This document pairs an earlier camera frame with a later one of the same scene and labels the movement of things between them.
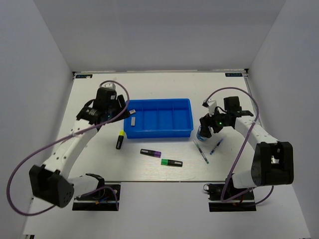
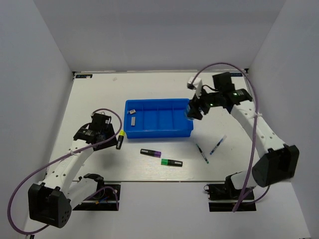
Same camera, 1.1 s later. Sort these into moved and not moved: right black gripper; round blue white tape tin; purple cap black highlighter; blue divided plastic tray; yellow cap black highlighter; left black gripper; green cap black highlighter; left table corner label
Moved: left black gripper; right black gripper; round blue white tape tin
Not moved: yellow cap black highlighter; green cap black highlighter; left table corner label; blue divided plastic tray; purple cap black highlighter
